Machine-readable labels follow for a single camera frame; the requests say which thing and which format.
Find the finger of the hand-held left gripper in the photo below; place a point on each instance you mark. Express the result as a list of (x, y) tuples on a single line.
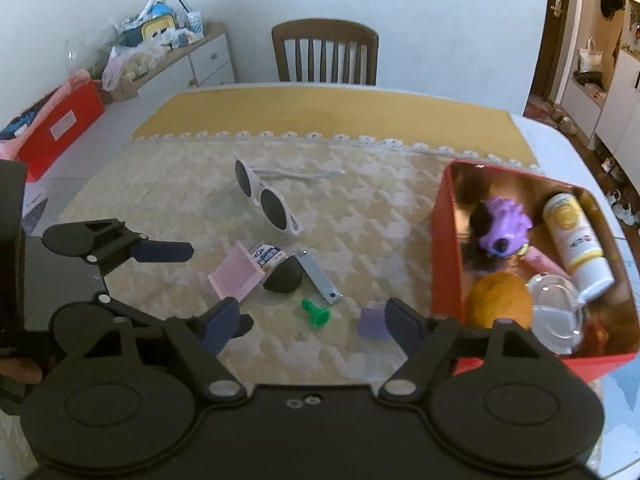
[(245, 325), (165, 251)]

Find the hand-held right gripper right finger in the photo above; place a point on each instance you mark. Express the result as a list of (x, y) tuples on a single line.
[(405, 327)]

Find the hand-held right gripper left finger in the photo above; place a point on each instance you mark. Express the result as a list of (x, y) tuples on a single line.
[(220, 327)]

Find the red rectangular box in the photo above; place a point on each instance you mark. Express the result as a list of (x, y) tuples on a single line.
[(445, 260)]

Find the orange fruit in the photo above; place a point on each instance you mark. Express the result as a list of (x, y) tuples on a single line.
[(495, 300)]

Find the purple spiky toy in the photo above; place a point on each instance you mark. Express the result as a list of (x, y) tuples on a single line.
[(505, 220)]

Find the clear round container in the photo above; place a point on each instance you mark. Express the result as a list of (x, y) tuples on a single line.
[(555, 310)]

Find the pink toy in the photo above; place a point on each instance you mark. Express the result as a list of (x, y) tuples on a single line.
[(542, 262)]

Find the white and yellow bottle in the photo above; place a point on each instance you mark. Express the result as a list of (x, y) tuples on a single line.
[(570, 240)]

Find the person's left hand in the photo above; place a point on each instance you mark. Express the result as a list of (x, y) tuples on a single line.
[(20, 371)]

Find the small purple piece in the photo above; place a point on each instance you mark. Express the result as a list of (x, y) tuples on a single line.
[(370, 324)]

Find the pink ribbed pad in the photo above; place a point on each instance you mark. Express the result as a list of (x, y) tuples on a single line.
[(235, 275)]

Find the black egg-shaped sponge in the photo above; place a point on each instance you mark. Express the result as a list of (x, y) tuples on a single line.
[(282, 277)]

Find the beige lace table mat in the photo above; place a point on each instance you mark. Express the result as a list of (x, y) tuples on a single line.
[(200, 200)]

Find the small green plastic piece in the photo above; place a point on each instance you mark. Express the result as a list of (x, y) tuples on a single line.
[(316, 315)]

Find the small white and blue packet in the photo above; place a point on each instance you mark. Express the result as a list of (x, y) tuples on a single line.
[(267, 256)]

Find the silver nail clipper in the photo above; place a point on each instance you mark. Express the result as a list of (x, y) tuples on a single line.
[(317, 275)]

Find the white sunglasses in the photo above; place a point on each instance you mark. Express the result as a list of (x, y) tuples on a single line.
[(272, 205)]

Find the red box with white label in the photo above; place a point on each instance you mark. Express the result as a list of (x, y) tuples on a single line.
[(55, 125)]

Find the clear plastic bag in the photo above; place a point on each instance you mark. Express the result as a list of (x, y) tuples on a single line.
[(132, 65)]

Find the white side cabinet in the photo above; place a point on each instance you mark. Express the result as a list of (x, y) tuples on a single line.
[(210, 62)]

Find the yellow table cloth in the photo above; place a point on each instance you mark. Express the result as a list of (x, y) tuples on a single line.
[(325, 110)]

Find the light blue printed mat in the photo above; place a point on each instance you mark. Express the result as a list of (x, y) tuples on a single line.
[(622, 375)]

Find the yellow and green box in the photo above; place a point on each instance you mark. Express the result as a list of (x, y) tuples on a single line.
[(159, 27)]

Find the white paper cup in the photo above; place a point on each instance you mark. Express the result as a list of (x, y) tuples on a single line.
[(196, 25)]

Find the white sneaker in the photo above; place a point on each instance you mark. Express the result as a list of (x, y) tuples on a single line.
[(614, 197), (626, 214)]

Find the beige slipper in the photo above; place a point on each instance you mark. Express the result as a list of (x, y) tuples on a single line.
[(565, 124)]

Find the brown wooden chair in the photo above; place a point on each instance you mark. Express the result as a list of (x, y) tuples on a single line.
[(325, 35)]

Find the white bench cabinet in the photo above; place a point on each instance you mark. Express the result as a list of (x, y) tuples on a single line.
[(582, 105)]

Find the white shoe cabinet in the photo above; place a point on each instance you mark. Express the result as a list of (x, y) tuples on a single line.
[(625, 110)]

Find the white tote bag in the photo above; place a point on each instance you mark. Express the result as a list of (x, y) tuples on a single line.
[(592, 57)]

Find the dark brown door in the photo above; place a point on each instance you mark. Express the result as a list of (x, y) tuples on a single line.
[(547, 25)]

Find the black hanging bag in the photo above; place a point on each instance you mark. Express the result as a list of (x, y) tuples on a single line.
[(614, 0)]

